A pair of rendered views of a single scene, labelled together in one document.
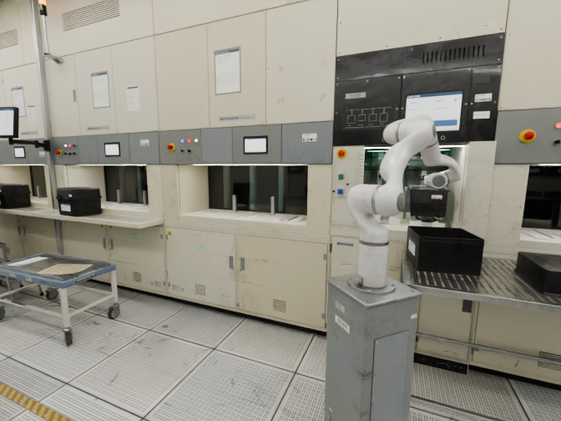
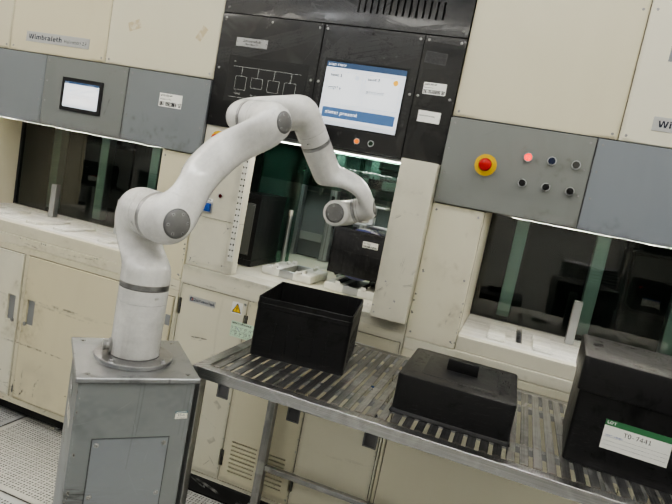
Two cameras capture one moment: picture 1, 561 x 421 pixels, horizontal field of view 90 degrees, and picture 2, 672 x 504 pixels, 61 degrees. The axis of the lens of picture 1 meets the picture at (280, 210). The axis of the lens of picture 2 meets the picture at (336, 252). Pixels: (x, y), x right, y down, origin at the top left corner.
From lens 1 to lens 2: 78 cm
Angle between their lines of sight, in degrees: 5
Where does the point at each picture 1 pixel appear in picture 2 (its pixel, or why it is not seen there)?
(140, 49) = not seen: outside the picture
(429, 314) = (314, 444)
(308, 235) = not seen: hidden behind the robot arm
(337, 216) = (197, 250)
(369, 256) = (123, 305)
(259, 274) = (55, 335)
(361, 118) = (256, 84)
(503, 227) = (437, 311)
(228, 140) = (37, 78)
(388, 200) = (151, 217)
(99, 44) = not seen: outside the picture
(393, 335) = (133, 439)
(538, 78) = (514, 74)
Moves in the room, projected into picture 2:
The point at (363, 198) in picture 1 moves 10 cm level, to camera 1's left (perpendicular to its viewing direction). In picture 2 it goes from (128, 208) to (86, 201)
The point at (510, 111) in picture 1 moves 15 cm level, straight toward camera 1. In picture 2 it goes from (467, 120) to (449, 110)
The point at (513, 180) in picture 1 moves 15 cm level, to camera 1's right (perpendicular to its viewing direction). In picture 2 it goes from (460, 235) to (504, 243)
